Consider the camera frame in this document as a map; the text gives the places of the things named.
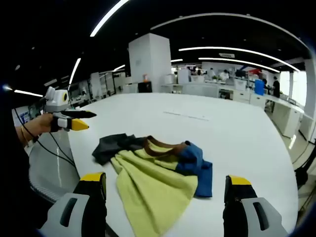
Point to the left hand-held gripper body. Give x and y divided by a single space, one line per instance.
55 101

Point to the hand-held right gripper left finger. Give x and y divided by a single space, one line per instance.
81 214

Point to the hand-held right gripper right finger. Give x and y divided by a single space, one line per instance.
244 214

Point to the yellow-green blue grey garment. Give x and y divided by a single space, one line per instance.
153 182

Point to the person's left hand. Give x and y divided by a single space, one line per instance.
42 124

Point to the short ceiling light strip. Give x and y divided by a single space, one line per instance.
74 72

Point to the grey curved side panel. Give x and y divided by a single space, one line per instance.
49 168

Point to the black equipment stand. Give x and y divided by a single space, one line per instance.
302 172

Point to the black low cabinet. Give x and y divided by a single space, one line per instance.
145 87

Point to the person's dark clothing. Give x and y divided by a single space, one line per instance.
10 172

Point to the white square column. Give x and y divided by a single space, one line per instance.
150 61

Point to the long ceiling light strip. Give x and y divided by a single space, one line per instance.
108 17
237 61
237 50

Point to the white lab counter cabinet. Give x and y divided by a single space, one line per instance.
274 108

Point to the blue plastic container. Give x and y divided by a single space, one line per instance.
259 87

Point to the ceiling air conditioner vent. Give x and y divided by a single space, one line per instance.
226 55

